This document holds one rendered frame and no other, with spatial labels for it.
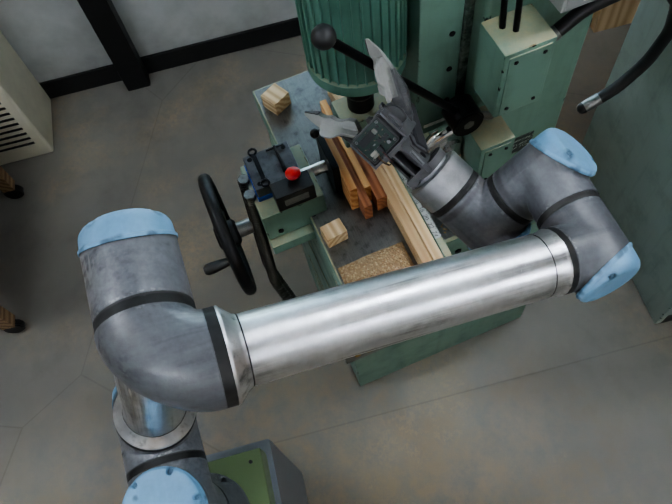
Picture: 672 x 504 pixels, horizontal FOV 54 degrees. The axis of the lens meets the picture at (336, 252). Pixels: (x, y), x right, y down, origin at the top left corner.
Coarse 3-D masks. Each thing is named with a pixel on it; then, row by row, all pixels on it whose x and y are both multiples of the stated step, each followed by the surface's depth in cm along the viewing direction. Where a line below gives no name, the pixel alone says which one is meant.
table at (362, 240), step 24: (312, 96) 150; (264, 120) 151; (288, 120) 148; (288, 144) 145; (312, 144) 144; (312, 216) 136; (336, 216) 136; (360, 216) 135; (384, 216) 135; (288, 240) 138; (360, 240) 133; (384, 240) 132; (336, 264) 131
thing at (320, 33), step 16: (320, 32) 87; (320, 48) 88; (336, 48) 90; (352, 48) 92; (368, 64) 95; (432, 96) 108; (464, 96) 116; (448, 112) 116; (464, 112) 114; (480, 112) 115; (464, 128) 116
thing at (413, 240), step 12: (336, 96) 145; (372, 168) 135; (384, 180) 134; (396, 204) 131; (396, 216) 131; (408, 216) 130; (408, 228) 129; (408, 240) 129; (420, 240) 127; (420, 252) 126
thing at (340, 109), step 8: (376, 96) 127; (384, 96) 127; (336, 104) 127; (344, 104) 127; (376, 104) 126; (336, 112) 127; (344, 112) 126; (352, 112) 126; (368, 112) 126; (360, 120) 125
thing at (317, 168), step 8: (320, 136) 133; (320, 144) 133; (320, 152) 136; (328, 152) 132; (328, 160) 131; (304, 168) 134; (312, 168) 134; (320, 168) 134; (328, 168) 134; (336, 168) 130; (328, 176) 139; (336, 176) 132; (336, 184) 135; (336, 192) 137
